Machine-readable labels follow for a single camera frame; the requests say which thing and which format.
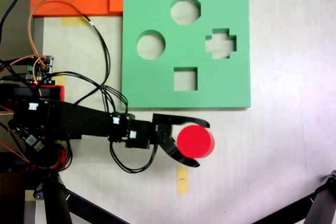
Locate long black wire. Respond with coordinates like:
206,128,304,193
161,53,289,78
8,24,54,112
82,14,118,116

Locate black looped wire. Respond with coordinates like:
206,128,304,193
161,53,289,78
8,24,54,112
109,141,159,174

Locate thin black tripod strut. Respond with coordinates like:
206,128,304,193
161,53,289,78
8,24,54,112
65,190,131,224
251,191,326,224

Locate small circuit board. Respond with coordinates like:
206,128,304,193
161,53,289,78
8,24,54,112
25,55,56,83

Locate yellow tape strip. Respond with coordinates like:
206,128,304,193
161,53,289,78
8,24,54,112
61,16,88,27
51,70,67,85
176,166,189,195
24,189,37,201

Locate orange wire pair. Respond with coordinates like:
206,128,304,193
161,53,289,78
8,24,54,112
27,0,91,64

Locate thick black tripod leg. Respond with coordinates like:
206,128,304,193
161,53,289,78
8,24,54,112
33,173,74,224

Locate green shape hole board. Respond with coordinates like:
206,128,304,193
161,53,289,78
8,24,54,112
121,0,251,110

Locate red and orange wires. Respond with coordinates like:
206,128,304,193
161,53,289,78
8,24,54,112
0,104,74,170

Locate black wire bundle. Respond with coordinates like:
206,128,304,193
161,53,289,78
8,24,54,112
51,70,129,116

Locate red cylinder block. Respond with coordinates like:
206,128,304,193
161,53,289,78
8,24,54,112
176,124,216,160

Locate black power cable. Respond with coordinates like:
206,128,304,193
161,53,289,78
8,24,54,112
0,0,27,47

